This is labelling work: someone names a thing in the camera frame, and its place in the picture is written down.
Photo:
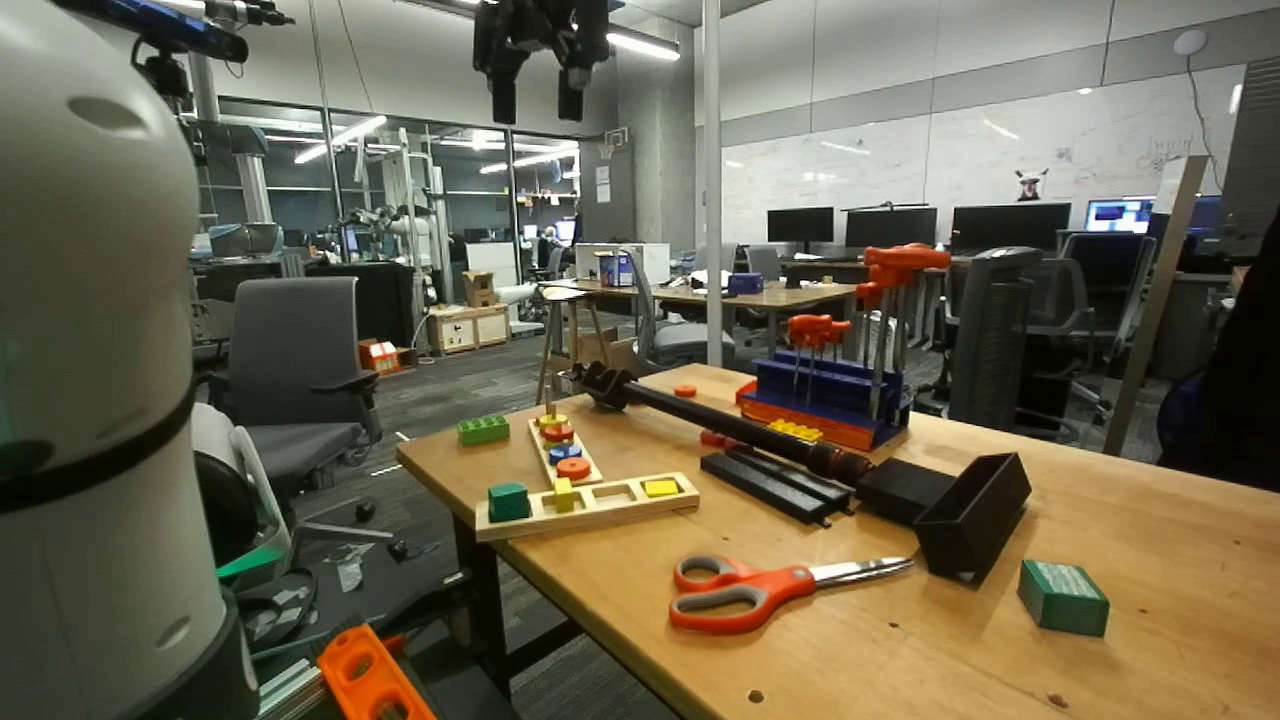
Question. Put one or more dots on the metal stool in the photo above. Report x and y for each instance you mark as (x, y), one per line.
(559, 301)

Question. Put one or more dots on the wooden shape sorter board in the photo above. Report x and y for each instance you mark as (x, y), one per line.
(586, 515)

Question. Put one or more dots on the ceiling light bar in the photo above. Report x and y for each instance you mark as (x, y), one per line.
(640, 45)

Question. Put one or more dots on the black computer monitor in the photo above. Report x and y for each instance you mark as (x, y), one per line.
(800, 227)
(1009, 227)
(888, 227)

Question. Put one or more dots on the green rectangular block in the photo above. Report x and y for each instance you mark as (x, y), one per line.
(1061, 596)

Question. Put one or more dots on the black overhead camera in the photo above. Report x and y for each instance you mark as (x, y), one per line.
(175, 27)

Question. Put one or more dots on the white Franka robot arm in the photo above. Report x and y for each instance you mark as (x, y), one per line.
(80, 401)

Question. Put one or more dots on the orange plastic crate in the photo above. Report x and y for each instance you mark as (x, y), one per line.
(363, 674)

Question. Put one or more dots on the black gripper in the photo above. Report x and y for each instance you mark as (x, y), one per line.
(542, 27)

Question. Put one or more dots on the dark grey upright panel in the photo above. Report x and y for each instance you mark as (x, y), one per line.
(995, 333)

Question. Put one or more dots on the black flat rail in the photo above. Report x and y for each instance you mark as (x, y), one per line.
(766, 487)

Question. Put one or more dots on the wooden plank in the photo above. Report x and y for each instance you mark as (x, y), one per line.
(1160, 293)

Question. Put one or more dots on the cardboard box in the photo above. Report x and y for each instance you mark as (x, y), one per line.
(467, 324)

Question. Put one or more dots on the blue hex key holder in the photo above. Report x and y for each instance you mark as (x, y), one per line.
(827, 392)

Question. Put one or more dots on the yellow Lego brick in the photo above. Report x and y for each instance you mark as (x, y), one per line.
(792, 430)

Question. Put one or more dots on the black flat block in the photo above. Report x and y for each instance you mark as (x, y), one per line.
(903, 490)

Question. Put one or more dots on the wooden top desk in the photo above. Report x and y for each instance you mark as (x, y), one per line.
(786, 293)

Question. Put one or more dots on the large black padded chair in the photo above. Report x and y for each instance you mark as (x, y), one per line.
(1232, 375)

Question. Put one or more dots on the wooden peg stacking board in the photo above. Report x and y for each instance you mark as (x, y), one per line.
(588, 471)

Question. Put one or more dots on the green Duplo brick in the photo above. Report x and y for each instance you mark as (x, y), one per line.
(484, 430)

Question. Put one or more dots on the grey office chair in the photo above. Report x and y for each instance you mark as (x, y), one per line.
(284, 345)

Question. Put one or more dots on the monitor with blue screen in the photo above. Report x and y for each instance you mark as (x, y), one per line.
(1117, 212)

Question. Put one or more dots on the white pole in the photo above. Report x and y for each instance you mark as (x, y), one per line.
(711, 162)

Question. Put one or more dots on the yellow round wooden block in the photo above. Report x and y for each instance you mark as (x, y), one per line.
(550, 420)

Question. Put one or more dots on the black angled block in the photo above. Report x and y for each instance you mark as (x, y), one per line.
(964, 541)

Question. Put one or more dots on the teal wooden cube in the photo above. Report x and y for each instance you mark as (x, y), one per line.
(509, 502)

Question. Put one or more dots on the orange box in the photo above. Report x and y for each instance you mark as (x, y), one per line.
(382, 359)

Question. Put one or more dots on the blue round wooden block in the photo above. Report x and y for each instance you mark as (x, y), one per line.
(564, 453)

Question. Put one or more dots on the white rounded housing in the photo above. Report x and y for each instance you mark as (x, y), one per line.
(233, 445)

